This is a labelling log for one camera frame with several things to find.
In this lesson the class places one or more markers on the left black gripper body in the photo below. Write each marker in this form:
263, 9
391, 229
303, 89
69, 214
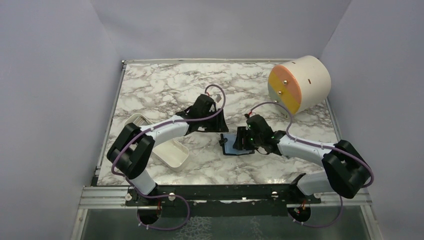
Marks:
213, 124

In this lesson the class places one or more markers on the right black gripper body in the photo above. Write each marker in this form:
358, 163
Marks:
247, 140

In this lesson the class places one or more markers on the black card holder blue sleeves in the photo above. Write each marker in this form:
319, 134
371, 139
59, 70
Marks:
227, 141

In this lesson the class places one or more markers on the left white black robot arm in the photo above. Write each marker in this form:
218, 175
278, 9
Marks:
131, 150

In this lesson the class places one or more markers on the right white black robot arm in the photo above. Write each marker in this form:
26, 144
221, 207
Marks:
345, 171

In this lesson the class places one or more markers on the stack of credit cards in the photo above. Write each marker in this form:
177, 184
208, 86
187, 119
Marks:
140, 121

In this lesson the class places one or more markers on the white plastic tray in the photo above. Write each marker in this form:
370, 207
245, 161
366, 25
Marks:
174, 154

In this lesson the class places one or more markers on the cream cylinder drum colored face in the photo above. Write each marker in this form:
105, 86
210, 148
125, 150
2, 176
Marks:
299, 84

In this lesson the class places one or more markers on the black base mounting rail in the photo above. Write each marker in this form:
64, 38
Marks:
234, 200

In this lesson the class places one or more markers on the aluminium table frame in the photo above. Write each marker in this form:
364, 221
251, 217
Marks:
150, 87

